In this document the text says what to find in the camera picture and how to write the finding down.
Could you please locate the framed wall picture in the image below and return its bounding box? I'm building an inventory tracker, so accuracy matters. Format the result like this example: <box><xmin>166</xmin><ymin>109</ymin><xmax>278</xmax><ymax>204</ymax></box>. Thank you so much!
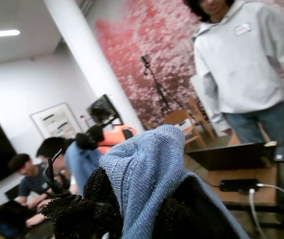
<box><xmin>29</xmin><ymin>102</ymin><xmax>83</xmax><ymax>139</ymax></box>

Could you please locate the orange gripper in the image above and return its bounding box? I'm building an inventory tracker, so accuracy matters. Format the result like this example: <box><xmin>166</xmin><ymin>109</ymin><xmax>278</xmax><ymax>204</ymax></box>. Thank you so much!
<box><xmin>76</xmin><ymin>124</ymin><xmax>137</xmax><ymax>152</ymax></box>

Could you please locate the black power hub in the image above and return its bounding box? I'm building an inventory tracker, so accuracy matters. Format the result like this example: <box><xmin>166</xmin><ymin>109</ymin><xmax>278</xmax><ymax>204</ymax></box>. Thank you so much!
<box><xmin>219</xmin><ymin>178</ymin><xmax>260</xmax><ymax>193</ymax></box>

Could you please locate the wooden desk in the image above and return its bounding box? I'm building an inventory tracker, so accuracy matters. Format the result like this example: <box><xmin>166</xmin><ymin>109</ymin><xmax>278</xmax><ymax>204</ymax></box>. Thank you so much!
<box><xmin>185</xmin><ymin>154</ymin><xmax>279</xmax><ymax>207</ymax></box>

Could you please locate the seated person dark shirt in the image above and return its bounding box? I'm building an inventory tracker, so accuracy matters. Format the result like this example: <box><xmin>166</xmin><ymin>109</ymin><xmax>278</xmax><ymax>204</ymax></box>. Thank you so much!
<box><xmin>8</xmin><ymin>153</ymin><xmax>55</xmax><ymax>227</ymax></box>

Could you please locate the person in grey hoodie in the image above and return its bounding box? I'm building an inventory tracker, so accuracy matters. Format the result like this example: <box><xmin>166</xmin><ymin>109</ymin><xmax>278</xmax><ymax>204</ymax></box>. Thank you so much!
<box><xmin>183</xmin><ymin>0</ymin><xmax>284</xmax><ymax>200</ymax></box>

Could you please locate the black laptop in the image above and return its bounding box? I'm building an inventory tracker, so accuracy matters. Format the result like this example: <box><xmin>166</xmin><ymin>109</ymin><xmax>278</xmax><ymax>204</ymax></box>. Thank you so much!
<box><xmin>185</xmin><ymin>141</ymin><xmax>279</xmax><ymax>171</ymax></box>

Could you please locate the wooden chair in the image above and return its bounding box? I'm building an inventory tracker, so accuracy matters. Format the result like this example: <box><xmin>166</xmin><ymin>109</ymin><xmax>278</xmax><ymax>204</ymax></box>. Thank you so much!
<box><xmin>163</xmin><ymin>109</ymin><xmax>207</xmax><ymax>151</ymax></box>
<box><xmin>189</xmin><ymin>96</ymin><xmax>217</xmax><ymax>140</ymax></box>

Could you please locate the black tripod with camera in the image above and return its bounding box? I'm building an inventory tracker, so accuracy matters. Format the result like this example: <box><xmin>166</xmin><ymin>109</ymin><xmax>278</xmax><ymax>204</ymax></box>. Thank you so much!
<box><xmin>140</xmin><ymin>54</ymin><xmax>185</xmax><ymax>113</ymax></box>

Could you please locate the blue printed T-shirt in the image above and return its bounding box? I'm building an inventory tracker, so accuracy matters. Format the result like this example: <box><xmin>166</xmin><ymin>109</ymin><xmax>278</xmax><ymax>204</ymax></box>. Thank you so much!
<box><xmin>64</xmin><ymin>124</ymin><xmax>250</xmax><ymax>239</ymax></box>

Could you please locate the white cable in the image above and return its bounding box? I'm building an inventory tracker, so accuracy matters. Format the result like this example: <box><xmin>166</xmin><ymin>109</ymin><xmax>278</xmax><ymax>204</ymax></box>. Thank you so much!
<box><xmin>256</xmin><ymin>183</ymin><xmax>284</xmax><ymax>209</ymax></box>
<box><xmin>248</xmin><ymin>188</ymin><xmax>267</xmax><ymax>239</ymax></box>

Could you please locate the pink blossom wall mural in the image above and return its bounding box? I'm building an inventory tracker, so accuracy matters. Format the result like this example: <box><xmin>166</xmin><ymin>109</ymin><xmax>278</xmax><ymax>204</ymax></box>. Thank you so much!
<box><xmin>96</xmin><ymin>0</ymin><xmax>284</xmax><ymax>130</ymax></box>

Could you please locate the long ceiling light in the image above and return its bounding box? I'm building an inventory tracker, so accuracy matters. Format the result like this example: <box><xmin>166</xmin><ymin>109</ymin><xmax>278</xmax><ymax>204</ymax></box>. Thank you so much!
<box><xmin>0</xmin><ymin>29</ymin><xmax>20</xmax><ymax>38</ymax></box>

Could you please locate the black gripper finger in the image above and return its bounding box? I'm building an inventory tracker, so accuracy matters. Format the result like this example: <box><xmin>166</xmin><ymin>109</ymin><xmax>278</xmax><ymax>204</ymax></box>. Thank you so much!
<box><xmin>41</xmin><ymin>149</ymin><xmax>123</xmax><ymax>239</ymax></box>
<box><xmin>154</xmin><ymin>197</ymin><xmax>200</xmax><ymax>239</ymax></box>

